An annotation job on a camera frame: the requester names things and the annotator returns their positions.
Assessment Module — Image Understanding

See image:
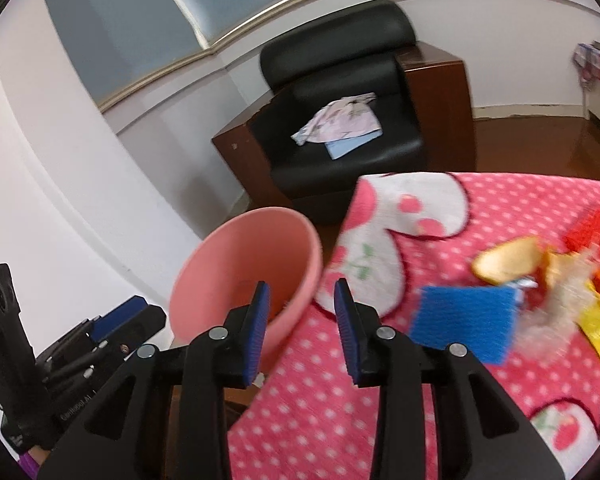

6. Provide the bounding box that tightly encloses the red scrub pad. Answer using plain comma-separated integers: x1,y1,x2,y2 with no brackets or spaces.
565,200,600,262

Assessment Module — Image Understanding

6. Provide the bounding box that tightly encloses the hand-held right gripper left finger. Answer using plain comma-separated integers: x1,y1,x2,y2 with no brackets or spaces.
40,280,272,480

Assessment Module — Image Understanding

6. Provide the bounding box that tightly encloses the person's left forearm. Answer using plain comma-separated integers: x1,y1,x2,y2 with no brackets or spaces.
19,449,51,480

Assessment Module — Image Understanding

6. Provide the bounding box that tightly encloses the pink plastic basin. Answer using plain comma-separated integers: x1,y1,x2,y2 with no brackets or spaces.
169,207,325,368

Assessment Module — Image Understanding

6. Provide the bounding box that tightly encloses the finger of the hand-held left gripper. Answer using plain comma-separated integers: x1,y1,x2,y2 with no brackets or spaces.
47,306,169,402
36,296,149,382

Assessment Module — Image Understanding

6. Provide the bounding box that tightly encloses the yellow brown snack wrapper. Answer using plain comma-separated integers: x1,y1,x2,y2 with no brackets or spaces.
471,236,544,286

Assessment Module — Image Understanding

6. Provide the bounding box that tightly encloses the blue scouring pad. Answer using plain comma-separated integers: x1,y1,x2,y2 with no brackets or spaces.
410,285,519,366

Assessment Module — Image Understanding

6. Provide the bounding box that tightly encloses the window with metal frame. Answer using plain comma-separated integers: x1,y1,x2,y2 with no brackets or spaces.
37,0,583,113

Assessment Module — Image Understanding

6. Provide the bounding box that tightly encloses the black leather armchair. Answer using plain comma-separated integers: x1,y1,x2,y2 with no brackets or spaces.
212,1,477,226

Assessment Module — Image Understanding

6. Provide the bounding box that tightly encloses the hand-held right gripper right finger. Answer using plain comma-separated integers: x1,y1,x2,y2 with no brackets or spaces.
333,277,566,480

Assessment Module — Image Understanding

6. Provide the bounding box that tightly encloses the floral pale cloth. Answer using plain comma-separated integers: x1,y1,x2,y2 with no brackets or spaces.
291,92,381,147

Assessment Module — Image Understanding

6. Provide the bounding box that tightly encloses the light blue paper sheet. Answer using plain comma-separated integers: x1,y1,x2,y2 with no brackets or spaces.
325,129,383,161

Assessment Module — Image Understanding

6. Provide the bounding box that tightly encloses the pink polka dot blanket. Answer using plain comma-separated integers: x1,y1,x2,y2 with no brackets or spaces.
227,172,600,480

